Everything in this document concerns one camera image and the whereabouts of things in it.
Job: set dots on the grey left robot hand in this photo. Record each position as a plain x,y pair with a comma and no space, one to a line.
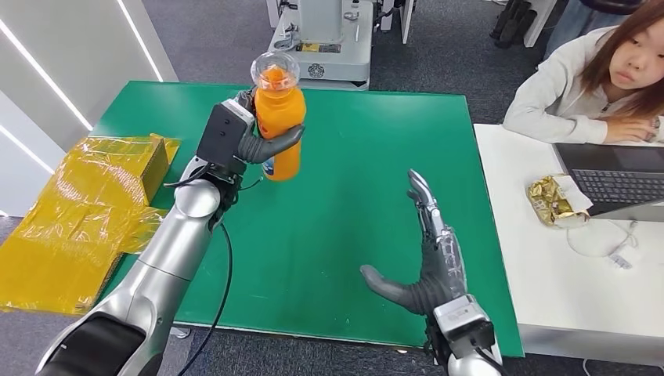
262,148

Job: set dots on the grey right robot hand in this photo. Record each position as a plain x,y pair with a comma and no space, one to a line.
438,275

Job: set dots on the orange plastic bottle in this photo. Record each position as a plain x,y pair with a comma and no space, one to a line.
280,109

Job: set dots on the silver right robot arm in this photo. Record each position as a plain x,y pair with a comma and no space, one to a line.
467,363

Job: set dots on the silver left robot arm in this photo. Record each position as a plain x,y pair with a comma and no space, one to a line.
155,280

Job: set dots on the grey robot base machine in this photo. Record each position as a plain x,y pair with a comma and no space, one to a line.
332,57

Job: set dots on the green table mat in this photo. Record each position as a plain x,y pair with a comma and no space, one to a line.
337,207

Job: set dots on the white desk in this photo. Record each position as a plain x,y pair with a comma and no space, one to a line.
570,301

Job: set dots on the gold foil snack wrapper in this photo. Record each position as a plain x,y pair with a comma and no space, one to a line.
551,200

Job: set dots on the dark laptop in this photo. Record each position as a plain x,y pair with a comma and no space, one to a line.
617,179

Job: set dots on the yellow wrapped cardboard box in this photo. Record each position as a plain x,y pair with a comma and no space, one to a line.
67,223

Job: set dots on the person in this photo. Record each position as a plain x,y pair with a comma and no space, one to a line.
560,93

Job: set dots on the person's hand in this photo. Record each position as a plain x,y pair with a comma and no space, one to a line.
628,128

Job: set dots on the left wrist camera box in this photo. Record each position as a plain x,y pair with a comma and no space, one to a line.
220,137

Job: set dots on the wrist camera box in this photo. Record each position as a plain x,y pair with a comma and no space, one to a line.
461,322
220,137

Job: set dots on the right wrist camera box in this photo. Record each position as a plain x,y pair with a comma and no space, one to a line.
461,322

